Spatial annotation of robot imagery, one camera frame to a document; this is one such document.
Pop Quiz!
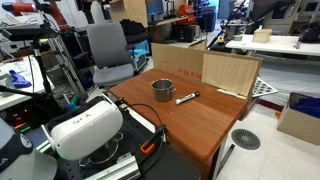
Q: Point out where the black and white Expo marker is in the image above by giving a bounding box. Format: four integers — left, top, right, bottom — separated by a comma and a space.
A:
175, 91, 201, 106

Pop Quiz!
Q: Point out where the silver metal pot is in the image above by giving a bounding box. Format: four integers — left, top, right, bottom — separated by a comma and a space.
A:
149, 78, 177, 103

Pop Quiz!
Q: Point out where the brown cardboard panel red print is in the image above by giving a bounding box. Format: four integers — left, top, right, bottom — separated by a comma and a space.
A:
151, 42, 208, 84

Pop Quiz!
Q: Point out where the orange clip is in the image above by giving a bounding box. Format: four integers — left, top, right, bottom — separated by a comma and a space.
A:
139, 141, 156, 155

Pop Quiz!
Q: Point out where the gray office chair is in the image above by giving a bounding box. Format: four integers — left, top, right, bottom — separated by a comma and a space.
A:
85, 22, 137, 88

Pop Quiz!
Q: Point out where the light wooden board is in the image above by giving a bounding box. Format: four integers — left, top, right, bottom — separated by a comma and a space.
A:
201, 51, 264, 100

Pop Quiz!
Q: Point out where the orange machine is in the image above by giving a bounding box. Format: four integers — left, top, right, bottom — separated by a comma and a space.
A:
175, 3, 198, 26

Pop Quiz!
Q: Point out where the white VR headset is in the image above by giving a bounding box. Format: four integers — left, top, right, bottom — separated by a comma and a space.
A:
49, 99, 125, 162

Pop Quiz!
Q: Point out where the round metal floor drain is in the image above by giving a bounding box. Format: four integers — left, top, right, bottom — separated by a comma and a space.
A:
230, 128, 262, 151

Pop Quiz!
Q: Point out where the checkered calibration board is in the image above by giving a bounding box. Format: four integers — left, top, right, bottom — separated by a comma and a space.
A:
251, 76, 279, 99

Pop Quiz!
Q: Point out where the small wooden box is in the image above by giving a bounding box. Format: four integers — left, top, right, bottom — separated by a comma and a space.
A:
252, 28, 274, 44

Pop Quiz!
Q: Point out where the black tripod pole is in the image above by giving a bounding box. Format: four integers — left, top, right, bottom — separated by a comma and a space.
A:
31, 39, 54, 96

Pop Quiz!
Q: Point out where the long white table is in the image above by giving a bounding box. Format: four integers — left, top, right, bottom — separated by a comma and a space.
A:
225, 33, 320, 57

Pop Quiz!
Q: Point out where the open cardboard box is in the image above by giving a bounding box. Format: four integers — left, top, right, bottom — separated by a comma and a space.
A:
276, 91, 320, 146

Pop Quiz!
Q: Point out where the blue cloth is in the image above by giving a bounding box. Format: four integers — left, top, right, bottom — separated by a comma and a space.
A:
8, 69, 33, 90

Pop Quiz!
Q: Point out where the blue bag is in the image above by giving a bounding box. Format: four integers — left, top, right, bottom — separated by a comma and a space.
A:
291, 97, 320, 120

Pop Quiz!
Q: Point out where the gray and black cap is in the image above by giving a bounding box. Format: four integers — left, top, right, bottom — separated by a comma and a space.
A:
0, 116, 58, 180

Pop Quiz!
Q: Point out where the black cable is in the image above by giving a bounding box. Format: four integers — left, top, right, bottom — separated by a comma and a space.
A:
122, 102, 168, 168

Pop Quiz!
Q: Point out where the aluminium extrusion rail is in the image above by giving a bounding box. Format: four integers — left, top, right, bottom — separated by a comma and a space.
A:
82, 155, 142, 180

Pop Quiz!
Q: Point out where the black camera bar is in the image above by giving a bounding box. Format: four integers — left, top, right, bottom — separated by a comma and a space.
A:
1, 25, 60, 43

